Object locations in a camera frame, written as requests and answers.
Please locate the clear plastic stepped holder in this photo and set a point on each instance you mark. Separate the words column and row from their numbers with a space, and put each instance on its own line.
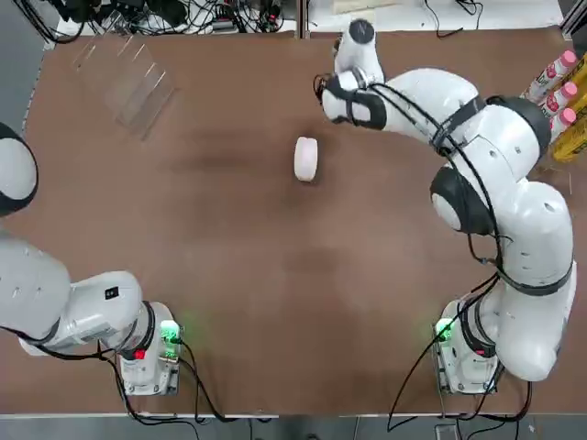
column 128, row 87

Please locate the yellow carton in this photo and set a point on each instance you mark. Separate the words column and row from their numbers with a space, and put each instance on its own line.
column 571, row 142

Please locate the black power strip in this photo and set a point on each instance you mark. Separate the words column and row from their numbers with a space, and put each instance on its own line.
column 128, row 5

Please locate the grey power adapter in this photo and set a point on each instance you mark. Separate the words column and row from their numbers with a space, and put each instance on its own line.
column 224, row 25

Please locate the aluminium frame rail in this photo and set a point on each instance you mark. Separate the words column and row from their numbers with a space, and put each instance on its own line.
column 575, row 16
column 39, row 27

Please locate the white desk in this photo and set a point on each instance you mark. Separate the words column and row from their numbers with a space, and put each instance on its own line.
column 413, row 20

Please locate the white bottle pink cap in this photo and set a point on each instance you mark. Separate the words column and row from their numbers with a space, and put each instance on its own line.
column 552, row 73
column 559, row 98
column 561, row 124

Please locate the aluminium post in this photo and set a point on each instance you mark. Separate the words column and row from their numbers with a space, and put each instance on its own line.
column 303, row 18

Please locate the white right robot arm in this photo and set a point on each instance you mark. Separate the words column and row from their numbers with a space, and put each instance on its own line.
column 504, row 137

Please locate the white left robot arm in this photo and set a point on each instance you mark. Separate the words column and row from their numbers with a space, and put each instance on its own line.
column 69, row 311

